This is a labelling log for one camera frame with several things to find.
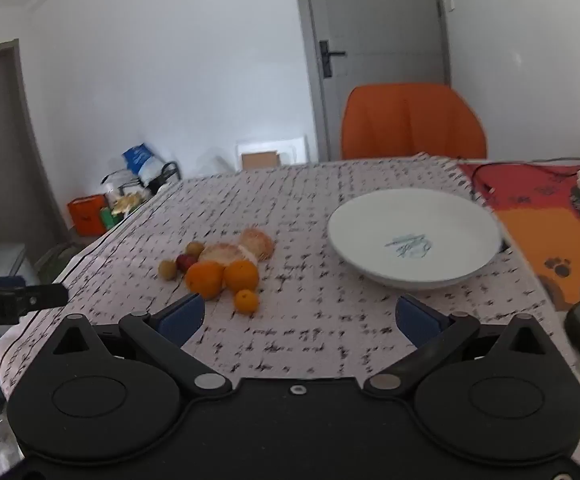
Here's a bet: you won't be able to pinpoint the bread piece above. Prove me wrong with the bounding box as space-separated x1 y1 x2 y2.
197 243 258 266
240 228 276 261

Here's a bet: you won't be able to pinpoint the large orange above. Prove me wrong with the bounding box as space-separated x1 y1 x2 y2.
185 261 226 300

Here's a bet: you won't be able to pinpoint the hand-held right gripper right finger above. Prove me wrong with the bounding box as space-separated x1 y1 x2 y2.
364 292 552 403

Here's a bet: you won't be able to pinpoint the black metal rack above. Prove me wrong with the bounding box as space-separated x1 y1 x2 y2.
152 161 183 193

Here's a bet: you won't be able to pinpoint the medium orange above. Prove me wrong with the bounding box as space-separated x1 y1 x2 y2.
223 259 261 292

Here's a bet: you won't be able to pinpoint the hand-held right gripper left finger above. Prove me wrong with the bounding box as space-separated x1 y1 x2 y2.
50 292 233 403

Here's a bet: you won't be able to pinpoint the brown side door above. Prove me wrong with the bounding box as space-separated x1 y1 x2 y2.
0 40 53 261

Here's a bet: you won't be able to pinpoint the right bread piece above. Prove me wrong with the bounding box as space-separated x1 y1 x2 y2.
240 228 276 261

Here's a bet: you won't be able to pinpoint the orange chair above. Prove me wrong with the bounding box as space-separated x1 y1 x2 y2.
341 83 487 161

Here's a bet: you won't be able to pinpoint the grey door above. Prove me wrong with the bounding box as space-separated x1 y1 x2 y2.
292 0 453 163

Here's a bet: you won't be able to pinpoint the small orange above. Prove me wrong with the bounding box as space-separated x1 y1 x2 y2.
234 289 260 315

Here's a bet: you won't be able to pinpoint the blue and white bag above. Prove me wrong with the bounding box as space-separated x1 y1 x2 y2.
122 144 163 181

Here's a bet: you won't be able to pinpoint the yellow slippers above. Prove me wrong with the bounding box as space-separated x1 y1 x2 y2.
112 192 143 216

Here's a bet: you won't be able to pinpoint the black cable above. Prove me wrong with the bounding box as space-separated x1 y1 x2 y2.
470 156 580 196

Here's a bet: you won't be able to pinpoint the orange box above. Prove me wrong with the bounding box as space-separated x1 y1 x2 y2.
67 195 108 236

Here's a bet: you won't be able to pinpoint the orange and red cartoon mat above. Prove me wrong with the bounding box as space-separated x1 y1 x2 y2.
457 160 580 411

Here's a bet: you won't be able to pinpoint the black door handle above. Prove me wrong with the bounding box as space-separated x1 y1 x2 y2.
319 40 347 79

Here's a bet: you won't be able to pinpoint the white plate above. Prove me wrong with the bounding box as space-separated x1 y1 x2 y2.
327 189 502 291

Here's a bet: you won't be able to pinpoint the white patterned tablecloth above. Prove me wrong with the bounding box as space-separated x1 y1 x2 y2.
0 152 580 480

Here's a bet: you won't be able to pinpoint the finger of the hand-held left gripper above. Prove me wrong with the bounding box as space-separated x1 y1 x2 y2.
16 283 69 313

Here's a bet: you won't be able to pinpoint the cardboard sheet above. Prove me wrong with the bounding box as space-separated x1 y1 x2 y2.
241 151 278 170

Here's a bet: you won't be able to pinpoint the left bread piece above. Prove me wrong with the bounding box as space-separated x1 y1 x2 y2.
197 243 258 266

